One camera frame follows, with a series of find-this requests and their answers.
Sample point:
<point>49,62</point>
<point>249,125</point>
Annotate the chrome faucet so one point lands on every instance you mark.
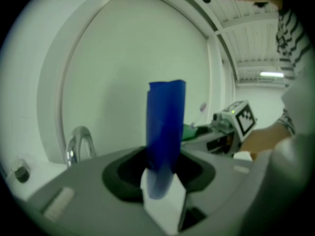
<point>78,144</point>

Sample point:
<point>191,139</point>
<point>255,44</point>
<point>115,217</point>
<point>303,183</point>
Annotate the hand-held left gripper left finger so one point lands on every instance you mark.
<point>93,185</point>

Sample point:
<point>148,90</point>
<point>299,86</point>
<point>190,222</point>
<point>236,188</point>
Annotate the small black white jar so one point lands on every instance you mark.
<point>22,174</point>

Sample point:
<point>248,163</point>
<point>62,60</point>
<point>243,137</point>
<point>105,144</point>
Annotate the person's striped shirt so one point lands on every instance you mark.
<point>290,40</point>

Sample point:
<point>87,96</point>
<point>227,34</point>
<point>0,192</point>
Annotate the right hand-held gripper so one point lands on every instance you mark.
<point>243,118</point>

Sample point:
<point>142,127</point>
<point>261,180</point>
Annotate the toothbrush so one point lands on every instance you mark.
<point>200,113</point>

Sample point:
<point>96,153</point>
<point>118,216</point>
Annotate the green cup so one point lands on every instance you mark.
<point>189,133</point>

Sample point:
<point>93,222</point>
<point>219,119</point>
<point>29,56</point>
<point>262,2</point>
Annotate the blue toothpaste tube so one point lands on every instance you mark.
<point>165,122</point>

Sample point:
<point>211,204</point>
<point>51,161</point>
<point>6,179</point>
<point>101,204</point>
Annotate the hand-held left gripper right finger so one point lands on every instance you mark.
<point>229,188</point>

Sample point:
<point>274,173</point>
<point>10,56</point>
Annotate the person's right forearm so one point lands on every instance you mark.
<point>265,139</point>

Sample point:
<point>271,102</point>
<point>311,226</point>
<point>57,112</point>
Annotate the ceiling light tube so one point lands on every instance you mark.
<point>272,74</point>

